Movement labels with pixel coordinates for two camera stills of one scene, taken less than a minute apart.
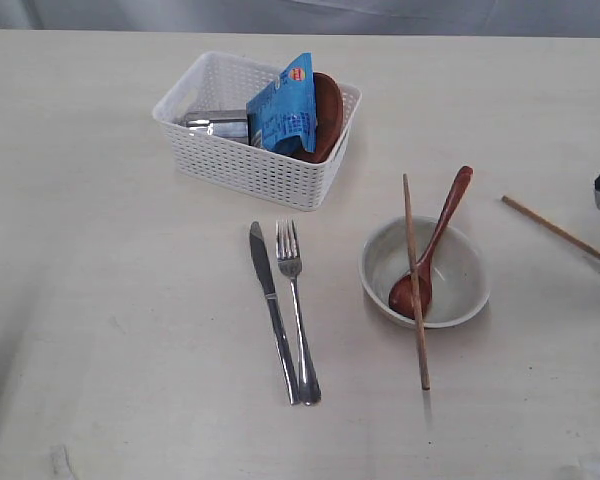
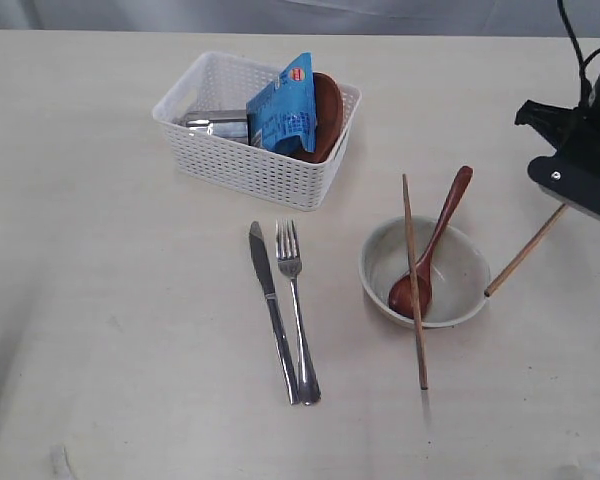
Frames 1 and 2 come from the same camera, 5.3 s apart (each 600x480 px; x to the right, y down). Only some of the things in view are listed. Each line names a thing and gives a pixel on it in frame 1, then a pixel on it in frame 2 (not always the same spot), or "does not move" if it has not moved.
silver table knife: (263, 267) does not move
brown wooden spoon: (402, 296) does not move
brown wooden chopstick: (581, 245) to (525, 253)
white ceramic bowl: (459, 275) does not move
